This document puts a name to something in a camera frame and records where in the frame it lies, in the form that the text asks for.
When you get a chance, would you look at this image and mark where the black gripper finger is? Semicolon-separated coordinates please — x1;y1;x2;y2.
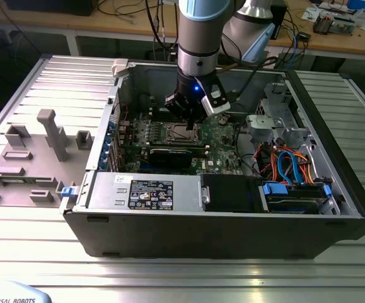
190;105;209;130
165;93;192;130

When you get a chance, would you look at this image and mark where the metal socket cover frame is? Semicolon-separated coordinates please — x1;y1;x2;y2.
165;121;202;143

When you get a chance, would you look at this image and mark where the silver CPU plate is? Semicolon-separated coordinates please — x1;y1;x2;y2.
172;125;193;141

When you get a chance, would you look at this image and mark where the green motherboard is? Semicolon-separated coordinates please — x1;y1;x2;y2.
119;107;249;177

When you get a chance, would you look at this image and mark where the black graphics card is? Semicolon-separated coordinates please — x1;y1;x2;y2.
149;146;193;170

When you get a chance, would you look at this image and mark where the silver metal drive cage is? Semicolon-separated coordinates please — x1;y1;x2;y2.
245;81;320;152

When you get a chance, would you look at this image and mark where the blue expansion card retainer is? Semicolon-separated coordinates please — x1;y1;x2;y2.
98;118;115;173

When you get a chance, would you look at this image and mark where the hard disk in blue carrier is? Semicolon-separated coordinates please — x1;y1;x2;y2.
262;182;333;214

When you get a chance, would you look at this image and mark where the grey labelled power supply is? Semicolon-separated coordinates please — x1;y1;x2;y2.
86;172;204;212

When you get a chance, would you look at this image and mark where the wooden desk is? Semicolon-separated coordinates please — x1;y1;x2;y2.
0;0;365;61

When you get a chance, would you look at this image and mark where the black open PC case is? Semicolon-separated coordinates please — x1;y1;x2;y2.
62;59;365;260

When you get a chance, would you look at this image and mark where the white paper sheet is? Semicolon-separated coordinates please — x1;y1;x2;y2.
302;6;322;22

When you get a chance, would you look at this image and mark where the grey parts rack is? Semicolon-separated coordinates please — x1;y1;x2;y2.
0;109;95;208

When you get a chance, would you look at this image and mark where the finned metal heat sink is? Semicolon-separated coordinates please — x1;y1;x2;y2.
313;14;335;35

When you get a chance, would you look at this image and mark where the black monitor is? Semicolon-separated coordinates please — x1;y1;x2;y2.
4;0;95;17

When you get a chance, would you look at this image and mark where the grey electronic device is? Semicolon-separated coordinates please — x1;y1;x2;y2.
332;14;357;35

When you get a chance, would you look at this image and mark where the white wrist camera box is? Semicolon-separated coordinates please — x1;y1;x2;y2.
200;83;232;116

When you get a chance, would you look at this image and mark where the orange wire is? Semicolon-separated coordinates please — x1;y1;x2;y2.
294;152;315;186
269;145;281;182

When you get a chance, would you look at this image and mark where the blue wire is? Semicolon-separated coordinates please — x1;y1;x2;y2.
276;150;306;186

